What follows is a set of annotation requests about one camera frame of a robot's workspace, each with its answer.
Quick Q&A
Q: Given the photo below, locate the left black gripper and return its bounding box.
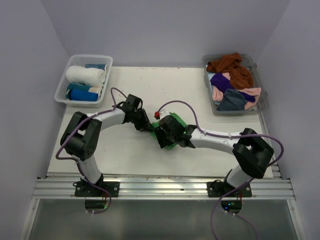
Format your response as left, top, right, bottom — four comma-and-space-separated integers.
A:
131, 108, 154, 132

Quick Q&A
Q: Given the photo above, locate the green towel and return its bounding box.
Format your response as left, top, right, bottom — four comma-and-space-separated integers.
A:
151, 112, 187, 148

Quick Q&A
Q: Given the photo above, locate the white towel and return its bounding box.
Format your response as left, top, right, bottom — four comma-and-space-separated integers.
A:
65, 65, 106, 88

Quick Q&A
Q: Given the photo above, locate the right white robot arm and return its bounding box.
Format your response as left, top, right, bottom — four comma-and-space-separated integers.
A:
154, 113, 274, 197

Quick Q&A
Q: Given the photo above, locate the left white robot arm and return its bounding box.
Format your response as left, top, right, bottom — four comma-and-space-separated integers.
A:
55, 94, 153, 197

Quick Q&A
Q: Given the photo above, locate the teal rolled towel with swirl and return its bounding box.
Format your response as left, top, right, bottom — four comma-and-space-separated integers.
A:
84, 63, 108, 72

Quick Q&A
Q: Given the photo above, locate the white plastic basket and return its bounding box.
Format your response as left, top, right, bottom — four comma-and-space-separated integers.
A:
54, 54, 113, 108

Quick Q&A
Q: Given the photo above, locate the pink towel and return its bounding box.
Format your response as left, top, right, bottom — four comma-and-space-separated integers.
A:
214, 73, 262, 110

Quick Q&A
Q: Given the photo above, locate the blue rolled towel front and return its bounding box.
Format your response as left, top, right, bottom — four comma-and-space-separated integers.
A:
66, 89, 99, 102

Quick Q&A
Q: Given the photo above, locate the dark grey-blue towel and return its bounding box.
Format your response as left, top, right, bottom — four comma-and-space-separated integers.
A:
216, 89, 247, 111

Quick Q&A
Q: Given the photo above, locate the light blue towel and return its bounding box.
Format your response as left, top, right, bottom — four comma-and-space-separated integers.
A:
207, 72, 216, 82

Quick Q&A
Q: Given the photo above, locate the teal and cream rolled towel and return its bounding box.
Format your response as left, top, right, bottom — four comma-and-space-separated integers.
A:
66, 83, 102, 95

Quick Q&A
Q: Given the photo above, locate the purple towel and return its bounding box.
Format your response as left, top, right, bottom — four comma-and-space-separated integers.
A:
210, 73, 256, 103

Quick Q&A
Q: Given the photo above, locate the clear plastic bin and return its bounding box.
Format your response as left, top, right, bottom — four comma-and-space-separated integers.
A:
202, 54, 269, 117

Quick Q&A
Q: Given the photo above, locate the brown towel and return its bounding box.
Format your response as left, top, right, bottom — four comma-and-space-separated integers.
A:
206, 53, 254, 90

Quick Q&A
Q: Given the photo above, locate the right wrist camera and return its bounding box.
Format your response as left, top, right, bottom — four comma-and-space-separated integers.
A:
154, 109, 170, 121

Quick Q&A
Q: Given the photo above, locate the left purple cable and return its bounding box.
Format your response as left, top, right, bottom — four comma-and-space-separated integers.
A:
54, 87, 131, 216

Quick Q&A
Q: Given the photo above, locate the purple cable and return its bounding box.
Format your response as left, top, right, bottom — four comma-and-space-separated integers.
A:
157, 100, 285, 240
54, 87, 131, 216

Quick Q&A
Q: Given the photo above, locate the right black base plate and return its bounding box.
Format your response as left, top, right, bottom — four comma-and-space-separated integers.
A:
206, 179, 253, 198

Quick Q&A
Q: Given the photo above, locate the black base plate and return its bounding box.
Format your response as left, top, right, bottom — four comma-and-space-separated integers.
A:
206, 179, 253, 198
72, 180, 120, 198

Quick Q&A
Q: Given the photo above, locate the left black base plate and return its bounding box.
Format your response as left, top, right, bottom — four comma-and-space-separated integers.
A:
72, 180, 120, 198

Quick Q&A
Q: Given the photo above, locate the aluminium mounting rail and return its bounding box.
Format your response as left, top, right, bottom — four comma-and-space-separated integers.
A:
32, 174, 295, 200

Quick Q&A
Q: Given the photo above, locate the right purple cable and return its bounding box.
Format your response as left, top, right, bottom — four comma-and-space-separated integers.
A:
157, 100, 285, 240

